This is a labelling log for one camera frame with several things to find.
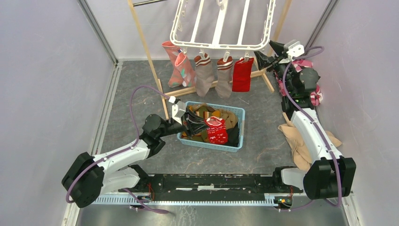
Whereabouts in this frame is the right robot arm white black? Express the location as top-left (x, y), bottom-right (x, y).
top-left (254, 40), bottom-right (356, 204)

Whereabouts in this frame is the pink camouflage bag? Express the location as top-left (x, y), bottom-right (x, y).
top-left (273, 59), bottom-right (323, 106)

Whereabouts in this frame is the pink sock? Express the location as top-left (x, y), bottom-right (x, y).
top-left (174, 52), bottom-right (197, 87)
top-left (162, 41), bottom-right (183, 88)

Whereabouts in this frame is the black metal rod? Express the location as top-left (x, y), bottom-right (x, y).
top-left (132, 0), bottom-right (167, 7)

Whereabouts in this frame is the olive yellow sock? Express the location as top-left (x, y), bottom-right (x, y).
top-left (182, 103), bottom-right (239, 146)

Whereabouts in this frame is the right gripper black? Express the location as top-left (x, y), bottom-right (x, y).
top-left (254, 40), bottom-right (297, 95)

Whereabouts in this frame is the white clip hanger frame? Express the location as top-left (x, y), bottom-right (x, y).
top-left (169, 0), bottom-right (276, 59)

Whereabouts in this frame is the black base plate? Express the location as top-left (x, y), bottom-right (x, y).
top-left (130, 174), bottom-right (303, 202)

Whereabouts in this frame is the beige cloth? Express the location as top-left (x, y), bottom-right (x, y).
top-left (277, 112), bottom-right (343, 171)

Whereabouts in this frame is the purple cable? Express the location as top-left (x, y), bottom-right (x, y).
top-left (281, 46), bottom-right (343, 208)
top-left (65, 85), bottom-right (171, 204)

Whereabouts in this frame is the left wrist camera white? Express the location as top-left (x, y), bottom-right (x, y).
top-left (168, 96), bottom-right (186, 125)

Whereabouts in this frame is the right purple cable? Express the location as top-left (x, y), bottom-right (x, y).
top-left (281, 46), bottom-right (343, 208)

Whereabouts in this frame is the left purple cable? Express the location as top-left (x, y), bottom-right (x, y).
top-left (65, 85), bottom-right (171, 204)

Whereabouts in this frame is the wooden rack frame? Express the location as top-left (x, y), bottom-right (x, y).
top-left (126, 0), bottom-right (294, 121)

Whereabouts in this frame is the toothed cable rail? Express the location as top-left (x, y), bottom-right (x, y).
top-left (92, 194), bottom-right (278, 207)

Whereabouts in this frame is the blue plastic basket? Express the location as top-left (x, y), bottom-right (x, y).
top-left (177, 104), bottom-right (246, 153)

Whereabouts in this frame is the red sock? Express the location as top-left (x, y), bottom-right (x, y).
top-left (232, 56), bottom-right (254, 92)
top-left (205, 116), bottom-right (228, 145)

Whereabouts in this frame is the grey brown striped sock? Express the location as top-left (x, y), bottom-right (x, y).
top-left (194, 53), bottom-right (215, 97)

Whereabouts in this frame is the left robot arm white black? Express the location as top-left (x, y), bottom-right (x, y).
top-left (61, 108), bottom-right (209, 208)

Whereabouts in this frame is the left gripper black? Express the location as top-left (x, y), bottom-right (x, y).
top-left (157, 108), bottom-right (214, 139)

